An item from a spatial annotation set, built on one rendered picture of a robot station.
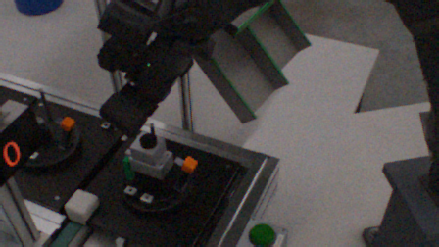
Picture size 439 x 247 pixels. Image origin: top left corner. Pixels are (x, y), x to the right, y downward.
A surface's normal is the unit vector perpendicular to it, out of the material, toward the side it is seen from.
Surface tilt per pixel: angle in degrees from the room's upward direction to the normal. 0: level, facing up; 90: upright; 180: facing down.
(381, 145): 0
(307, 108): 0
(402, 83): 0
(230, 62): 45
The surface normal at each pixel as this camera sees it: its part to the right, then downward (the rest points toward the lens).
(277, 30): 0.52, -0.22
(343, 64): -0.06, -0.70
